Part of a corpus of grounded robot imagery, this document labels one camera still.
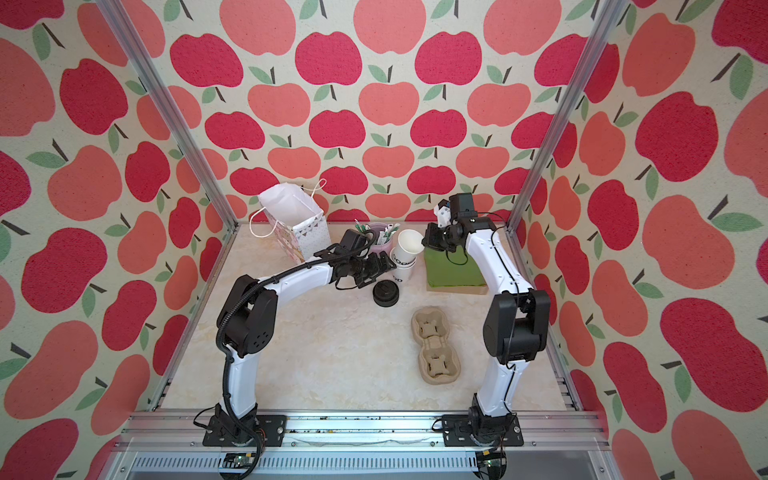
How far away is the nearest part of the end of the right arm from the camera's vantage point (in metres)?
0.66

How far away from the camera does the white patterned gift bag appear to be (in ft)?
2.90

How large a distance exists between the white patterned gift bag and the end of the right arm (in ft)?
1.15
